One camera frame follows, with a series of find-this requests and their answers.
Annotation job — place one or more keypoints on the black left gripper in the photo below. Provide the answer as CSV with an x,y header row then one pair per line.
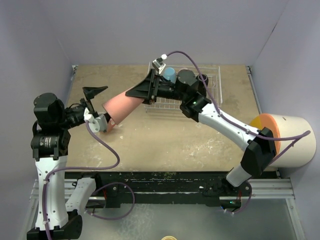
x,y
91,92

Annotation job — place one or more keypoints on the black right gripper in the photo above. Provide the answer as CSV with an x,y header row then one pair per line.
x,y
148,89

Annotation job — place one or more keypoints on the blue cup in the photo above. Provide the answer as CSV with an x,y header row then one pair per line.
x,y
170,74

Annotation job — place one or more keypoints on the salmon pink cup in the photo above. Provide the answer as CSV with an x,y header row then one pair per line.
x,y
120,106

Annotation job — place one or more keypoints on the salmon pink mug with handle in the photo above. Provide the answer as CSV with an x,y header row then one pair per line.
x,y
109,126

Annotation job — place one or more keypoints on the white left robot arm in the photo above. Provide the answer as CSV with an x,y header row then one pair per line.
x,y
60,219

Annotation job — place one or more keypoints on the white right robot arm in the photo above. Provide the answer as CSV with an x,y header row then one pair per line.
x,y
258,145

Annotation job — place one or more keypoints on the black mug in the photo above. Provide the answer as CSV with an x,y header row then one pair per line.
x,y
202,78

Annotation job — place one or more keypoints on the yellow round object at bottom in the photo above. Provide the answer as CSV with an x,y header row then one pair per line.
x,y
169,237

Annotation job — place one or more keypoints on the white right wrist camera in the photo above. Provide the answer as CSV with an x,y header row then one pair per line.
x,y
159,64

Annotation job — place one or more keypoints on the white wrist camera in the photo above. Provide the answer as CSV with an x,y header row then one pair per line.
x,y
159,64
96,124

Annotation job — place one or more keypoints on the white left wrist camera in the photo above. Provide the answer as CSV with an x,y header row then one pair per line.
x,y
96,124

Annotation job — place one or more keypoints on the white wire dish rack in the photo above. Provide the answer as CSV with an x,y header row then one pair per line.
x,y
214,86

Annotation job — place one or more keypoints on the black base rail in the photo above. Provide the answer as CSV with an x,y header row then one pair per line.
x,y
207,188

